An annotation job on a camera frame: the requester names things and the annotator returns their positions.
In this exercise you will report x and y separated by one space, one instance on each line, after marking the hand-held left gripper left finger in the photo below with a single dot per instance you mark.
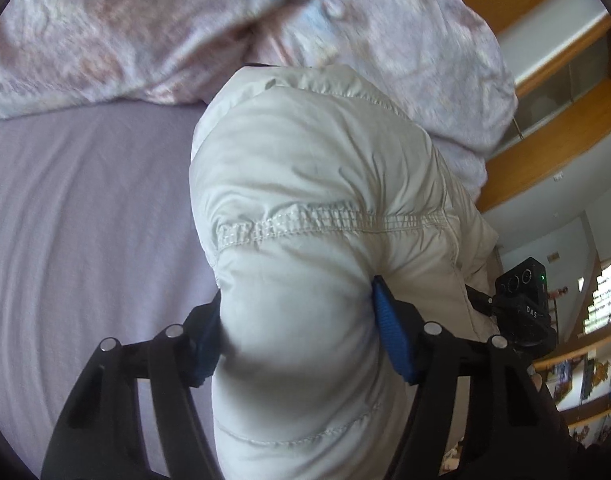
205 340

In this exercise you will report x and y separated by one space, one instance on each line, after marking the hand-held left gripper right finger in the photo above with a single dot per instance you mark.
393 332

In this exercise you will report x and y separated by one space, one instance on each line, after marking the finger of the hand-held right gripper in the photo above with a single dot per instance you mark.
480 299

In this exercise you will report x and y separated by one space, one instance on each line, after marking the white puffer jacket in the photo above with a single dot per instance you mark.
325 200

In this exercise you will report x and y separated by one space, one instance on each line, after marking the person's right forearm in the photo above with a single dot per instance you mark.
555 425

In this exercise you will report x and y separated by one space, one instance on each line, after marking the person's right hand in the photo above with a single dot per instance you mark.
537 382

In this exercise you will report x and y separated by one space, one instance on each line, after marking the window with blinds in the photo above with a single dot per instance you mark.
605 300

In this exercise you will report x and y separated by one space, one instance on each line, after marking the wooden shelf with books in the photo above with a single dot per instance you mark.
585 380

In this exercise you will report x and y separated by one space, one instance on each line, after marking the purple bed sheet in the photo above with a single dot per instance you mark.
85 240

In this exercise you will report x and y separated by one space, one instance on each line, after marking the pink floral duvet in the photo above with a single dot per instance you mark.
235 30

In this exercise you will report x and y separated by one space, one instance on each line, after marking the wooden wall cabinet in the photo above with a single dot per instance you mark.
560 110

